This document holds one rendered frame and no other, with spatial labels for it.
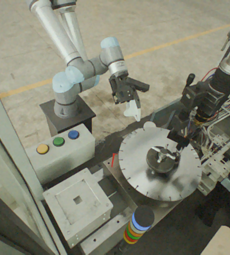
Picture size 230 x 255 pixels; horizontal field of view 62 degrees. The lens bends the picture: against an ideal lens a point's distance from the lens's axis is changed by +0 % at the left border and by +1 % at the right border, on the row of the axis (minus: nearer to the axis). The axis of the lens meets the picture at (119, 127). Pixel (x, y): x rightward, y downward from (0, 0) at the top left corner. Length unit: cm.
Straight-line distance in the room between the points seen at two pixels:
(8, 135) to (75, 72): 42
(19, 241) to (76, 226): 51
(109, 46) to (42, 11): 31
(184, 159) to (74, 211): 46
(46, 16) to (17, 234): 87
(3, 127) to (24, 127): 168
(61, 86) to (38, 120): 122
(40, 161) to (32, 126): 136
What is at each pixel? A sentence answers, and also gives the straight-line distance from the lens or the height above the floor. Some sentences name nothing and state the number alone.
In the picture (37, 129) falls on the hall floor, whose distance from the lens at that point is 213.
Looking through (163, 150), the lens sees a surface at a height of 100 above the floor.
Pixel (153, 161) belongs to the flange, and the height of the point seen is 96.
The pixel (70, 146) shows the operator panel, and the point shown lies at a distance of 85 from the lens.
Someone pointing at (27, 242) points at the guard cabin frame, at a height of 138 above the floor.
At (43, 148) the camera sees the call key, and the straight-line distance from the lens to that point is 85.
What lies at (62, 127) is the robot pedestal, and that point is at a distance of 111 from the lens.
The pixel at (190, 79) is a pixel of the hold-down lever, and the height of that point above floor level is 127.
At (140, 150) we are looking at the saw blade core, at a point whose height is 95.
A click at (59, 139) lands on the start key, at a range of 86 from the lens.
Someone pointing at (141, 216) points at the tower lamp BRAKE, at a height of 116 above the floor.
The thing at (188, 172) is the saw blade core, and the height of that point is 95.
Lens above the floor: 159
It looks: 49 degrees down
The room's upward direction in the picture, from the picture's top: 10 degrees clockwise
